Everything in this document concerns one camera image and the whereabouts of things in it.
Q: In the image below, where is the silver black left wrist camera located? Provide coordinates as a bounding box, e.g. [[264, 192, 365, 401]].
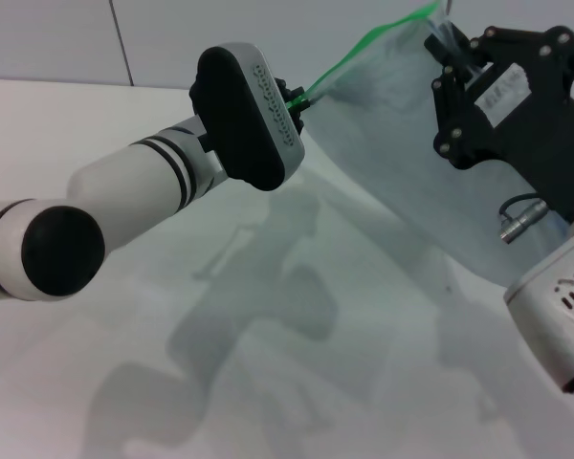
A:
[[189, 42, 306, 192]]

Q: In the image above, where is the clear green-zip document bag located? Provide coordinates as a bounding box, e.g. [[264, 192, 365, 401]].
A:
[[296, 0, 570, 288]]

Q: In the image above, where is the silver connector plug with cable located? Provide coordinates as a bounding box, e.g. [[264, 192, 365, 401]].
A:
[[497, 192, 549, 243]]

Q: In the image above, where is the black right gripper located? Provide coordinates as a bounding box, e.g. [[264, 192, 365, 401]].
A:
[[424, 25, 574, 224]]

